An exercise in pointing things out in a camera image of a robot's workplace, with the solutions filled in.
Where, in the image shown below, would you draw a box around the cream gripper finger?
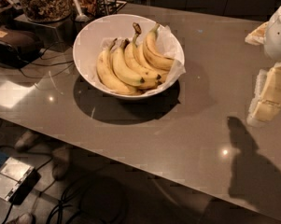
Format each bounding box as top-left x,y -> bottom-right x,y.
245,22 -> 268,46
246,63 -> 281,127

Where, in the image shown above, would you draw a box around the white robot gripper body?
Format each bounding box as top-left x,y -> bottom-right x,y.
264,6 -> 281,62

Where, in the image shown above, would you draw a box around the yellow banana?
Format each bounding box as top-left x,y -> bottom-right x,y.
143,22 -> 174,71
96,39 -> 139,95
112,39 -> 158,89
124,22 -> 161,82
137,44 -> 168,83

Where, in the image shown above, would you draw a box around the white ceramic bowl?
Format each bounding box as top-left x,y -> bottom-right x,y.
73,14 -> 186,100

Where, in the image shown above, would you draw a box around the metal scoop in cup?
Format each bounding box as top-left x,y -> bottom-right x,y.
73,0 -> 90,31

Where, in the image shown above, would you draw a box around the glass jar of nuts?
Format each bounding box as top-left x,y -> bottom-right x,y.
19,0 -> 71,23

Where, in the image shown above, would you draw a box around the black device with label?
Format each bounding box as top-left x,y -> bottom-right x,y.
0,26 -> 44,68

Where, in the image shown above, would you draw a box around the silver box on floor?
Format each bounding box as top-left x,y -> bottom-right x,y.
0,157 -> 40,205

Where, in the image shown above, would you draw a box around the black wire rack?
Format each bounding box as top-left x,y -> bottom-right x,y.
95,0 -> 126,18

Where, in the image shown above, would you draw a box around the black cable on table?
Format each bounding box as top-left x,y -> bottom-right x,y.
18,40 -> 76,80

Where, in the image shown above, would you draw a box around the black cables on floor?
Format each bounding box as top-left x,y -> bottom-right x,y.
0,143 -> 129,224

